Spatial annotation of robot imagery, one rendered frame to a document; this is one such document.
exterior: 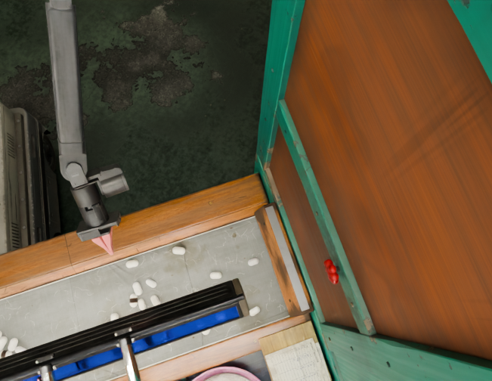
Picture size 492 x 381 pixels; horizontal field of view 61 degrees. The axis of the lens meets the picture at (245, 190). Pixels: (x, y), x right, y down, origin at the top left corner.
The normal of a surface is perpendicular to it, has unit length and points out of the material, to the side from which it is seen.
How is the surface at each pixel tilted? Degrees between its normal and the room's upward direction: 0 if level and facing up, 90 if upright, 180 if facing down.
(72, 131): 37
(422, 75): 90
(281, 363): 0
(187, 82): 0
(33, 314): 0
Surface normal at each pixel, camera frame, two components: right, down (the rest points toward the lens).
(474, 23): -0.95, 0.30
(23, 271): 0.01, -0.25
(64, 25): 0.42, 0.46
